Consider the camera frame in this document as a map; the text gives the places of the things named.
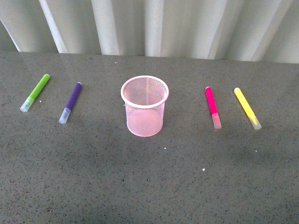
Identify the pink highlighter pen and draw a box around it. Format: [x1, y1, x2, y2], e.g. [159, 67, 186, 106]
[205, 86, 222, 129]

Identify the purple highlighter pen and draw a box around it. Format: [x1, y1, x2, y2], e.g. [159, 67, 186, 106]
[58, 82, 82, 124]

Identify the pink mesh cup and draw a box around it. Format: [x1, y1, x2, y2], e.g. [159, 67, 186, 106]
[121, 75, 169, 137]

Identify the yellow highlighter pen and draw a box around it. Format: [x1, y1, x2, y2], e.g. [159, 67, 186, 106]
[234, 87, 262, 130]

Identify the green highlighter pen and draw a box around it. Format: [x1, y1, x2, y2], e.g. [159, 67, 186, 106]
[20, 74, 50, 112]

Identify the white pleated curtain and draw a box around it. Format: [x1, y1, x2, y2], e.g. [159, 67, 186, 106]
[0, 0, 299, 63]

